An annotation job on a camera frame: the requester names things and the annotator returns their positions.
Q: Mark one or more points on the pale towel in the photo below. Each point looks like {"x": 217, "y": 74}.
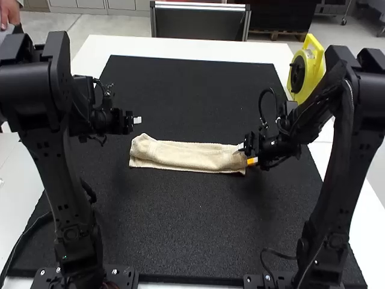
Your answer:
{"x": 186, "y": 155}

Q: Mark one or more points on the black crate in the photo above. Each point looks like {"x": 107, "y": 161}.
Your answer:
{"x": 279, "y": 15}

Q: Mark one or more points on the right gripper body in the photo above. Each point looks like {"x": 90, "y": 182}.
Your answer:
{"x": 275, "y": 149}

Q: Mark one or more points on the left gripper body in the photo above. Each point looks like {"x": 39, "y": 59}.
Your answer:
{"x": 118, "y": 122}

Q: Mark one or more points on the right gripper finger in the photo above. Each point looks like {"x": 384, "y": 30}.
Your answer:
{"x": 252, "y": 161}
{"x": 239, "y": 151}

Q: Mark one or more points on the metal trolley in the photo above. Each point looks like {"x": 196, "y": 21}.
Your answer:
{"x": 343, "y": 20}

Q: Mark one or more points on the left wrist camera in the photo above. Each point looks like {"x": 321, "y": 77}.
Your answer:
{"x": 108, "y": 100}

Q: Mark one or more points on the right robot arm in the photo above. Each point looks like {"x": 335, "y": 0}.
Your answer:
{"x": 343, "y": 180}

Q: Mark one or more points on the grey cupboard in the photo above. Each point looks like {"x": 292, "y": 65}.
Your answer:
{"x": 90, "y": 3}

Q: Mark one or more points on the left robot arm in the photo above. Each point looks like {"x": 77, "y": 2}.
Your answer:
{"x": 60, "y": 168}

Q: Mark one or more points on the black mat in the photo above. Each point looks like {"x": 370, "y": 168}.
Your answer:
{"x": 192, "y": 210}

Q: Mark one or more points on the person's hand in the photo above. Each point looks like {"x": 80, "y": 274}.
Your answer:
{"x": 9, "y": 15}

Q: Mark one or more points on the black framed case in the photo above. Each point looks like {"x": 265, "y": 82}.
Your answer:
{"x": 198, "y": 24}

